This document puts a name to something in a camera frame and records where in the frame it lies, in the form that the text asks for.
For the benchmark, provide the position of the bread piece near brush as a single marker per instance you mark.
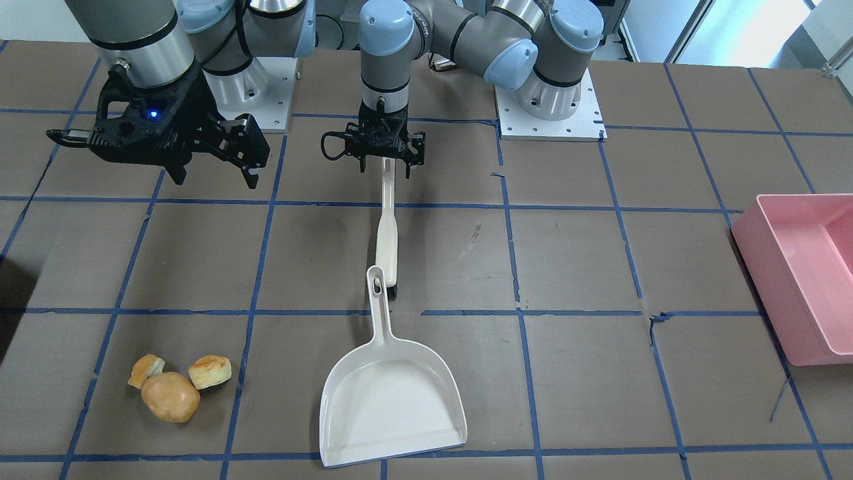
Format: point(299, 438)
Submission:
point(209, 371)

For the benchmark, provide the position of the beige hand brush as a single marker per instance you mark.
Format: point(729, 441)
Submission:
point(387, 238)

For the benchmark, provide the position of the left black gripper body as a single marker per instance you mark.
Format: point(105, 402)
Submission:
point(416, 148)

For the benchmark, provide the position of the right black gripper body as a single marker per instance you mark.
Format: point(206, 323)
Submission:
point(191, 113)

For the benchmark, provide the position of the round bread roll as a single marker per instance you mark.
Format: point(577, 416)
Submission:
point(171, 397)

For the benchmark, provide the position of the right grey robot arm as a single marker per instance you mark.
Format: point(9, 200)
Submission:
point(159, 40)

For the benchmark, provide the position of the beige plastic dustpan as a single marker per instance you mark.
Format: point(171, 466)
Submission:
point(389, 397)

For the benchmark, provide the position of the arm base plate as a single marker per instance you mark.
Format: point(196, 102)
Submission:
point(264, 89)
point(543, 112)

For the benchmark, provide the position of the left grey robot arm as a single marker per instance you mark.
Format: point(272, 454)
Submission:
point(537, 50)

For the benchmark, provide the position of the bread piece far side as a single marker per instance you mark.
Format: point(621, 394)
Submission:
point(147, 366)

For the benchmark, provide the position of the pink plastic bin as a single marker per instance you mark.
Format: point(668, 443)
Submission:
point(798, 251)

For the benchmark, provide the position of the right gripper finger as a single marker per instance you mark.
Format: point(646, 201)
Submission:
point(177, 173)
point(251, 176)

